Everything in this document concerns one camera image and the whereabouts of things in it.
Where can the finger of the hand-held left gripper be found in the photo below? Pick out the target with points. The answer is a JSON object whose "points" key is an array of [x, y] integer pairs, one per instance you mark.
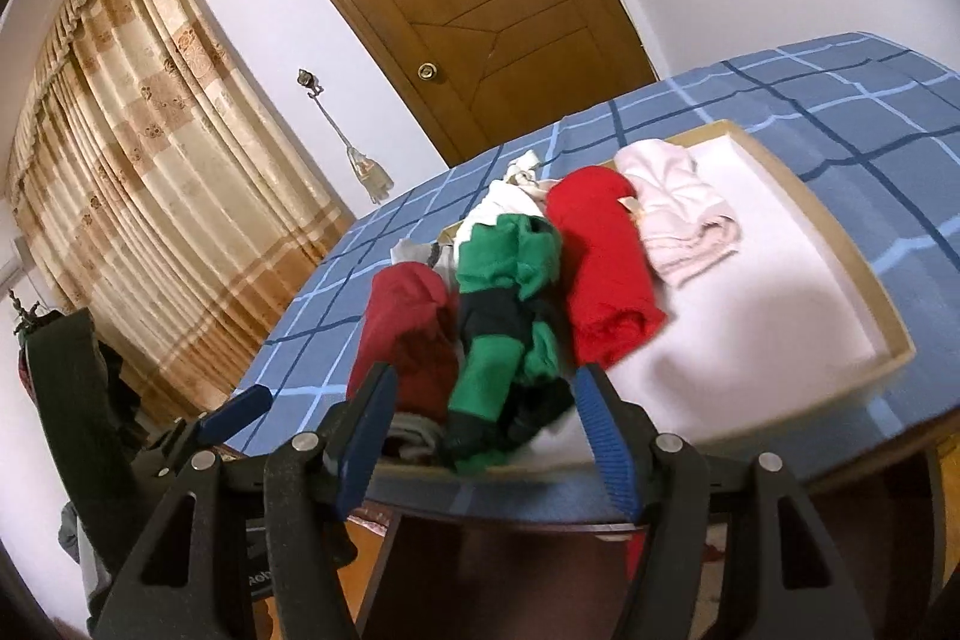
{"points": [[240, 407]]}

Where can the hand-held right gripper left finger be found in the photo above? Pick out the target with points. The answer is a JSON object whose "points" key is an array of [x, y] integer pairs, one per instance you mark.
{"points": [[364, 445]]}

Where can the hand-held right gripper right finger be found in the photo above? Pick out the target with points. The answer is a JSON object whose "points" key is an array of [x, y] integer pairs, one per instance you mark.
{"points": [[611, 452]]}

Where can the grey striped underwear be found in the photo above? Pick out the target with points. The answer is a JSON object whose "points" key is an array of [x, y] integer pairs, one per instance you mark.
{"points": [[412, 437]]}

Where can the dark red underwear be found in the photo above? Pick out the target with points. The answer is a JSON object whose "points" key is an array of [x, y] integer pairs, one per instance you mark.
{"points": [[409, 325]]}

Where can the bright red underwear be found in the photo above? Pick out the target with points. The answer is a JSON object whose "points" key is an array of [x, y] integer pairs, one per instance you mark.
{"points": [[600, 265]]}

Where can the white underwear with grey mark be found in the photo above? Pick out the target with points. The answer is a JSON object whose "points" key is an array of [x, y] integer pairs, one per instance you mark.
{"points": [[412, 254]]}

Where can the cream shallow tray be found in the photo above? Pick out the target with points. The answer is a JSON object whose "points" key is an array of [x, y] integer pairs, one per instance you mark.
{"points": [[750, 310]]}

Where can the green and navy underwear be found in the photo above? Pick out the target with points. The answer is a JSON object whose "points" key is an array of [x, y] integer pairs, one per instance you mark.
{"points": [[495, 280]]}

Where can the pale pink underwear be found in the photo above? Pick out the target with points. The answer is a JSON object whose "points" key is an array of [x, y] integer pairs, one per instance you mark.
{"points": [[675, 212]]}

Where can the beige patterned curtain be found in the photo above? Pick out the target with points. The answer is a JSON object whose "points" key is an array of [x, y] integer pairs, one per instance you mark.
{"points": [[150, 160]]}

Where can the curtain tieback tassel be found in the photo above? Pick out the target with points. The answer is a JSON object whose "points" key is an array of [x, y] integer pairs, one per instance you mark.
{"points": [[367, 171]]}

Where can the brass door knob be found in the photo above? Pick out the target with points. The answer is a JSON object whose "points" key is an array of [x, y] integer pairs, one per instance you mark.
{"points": [[428, 71]]}

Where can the blue plaid tablecloth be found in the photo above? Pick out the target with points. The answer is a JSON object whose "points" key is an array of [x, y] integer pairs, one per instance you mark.
{"points": [[825, 108]]}

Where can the wall coat hook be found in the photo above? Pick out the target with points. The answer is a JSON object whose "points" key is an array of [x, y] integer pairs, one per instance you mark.
{"points": [[22, 314]]}

